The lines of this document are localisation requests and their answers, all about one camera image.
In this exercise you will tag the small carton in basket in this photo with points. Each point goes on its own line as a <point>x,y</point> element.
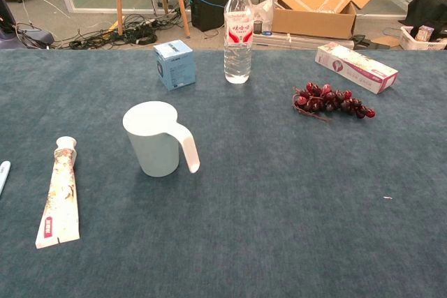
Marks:
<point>424,33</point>

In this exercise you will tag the white plastic bag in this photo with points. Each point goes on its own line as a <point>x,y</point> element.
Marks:
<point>265,8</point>

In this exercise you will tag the small light blue carton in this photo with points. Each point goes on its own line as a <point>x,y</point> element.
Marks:
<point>176,67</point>

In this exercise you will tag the blue table mat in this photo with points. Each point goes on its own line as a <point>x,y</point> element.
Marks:
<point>279,207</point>

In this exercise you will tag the black metal bracket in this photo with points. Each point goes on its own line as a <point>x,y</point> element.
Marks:
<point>366,43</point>

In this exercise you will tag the black computer tower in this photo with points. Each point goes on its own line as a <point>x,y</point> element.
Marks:
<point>206,15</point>

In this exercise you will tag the flat cardboard piece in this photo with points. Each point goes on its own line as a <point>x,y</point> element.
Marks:
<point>386,42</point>

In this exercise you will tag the bunch of red grapes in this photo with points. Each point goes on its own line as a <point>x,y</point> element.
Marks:
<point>328,100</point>

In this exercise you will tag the floral long box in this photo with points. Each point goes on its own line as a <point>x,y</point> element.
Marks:
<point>352,67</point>

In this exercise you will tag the black metal mesh pen holder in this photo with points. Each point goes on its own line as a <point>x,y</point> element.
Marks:
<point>258,27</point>

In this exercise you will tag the light blue toothbrush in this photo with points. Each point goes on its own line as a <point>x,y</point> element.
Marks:
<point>4,172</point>

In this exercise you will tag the floral white toothpaste tube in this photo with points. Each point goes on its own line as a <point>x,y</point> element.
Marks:
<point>61,200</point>

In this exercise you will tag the black cloth cover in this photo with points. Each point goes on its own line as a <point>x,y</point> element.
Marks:
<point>429,8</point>

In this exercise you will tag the clear water bottle red label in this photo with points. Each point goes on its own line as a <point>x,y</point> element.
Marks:
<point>238,33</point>

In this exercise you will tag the white plastic basket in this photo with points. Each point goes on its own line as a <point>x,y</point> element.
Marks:
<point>408,42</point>

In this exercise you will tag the aluminium profile rails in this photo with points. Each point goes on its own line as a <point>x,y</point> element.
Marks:
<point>297,41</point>

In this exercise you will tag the large open cardboard box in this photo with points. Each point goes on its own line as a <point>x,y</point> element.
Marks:
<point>314,22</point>

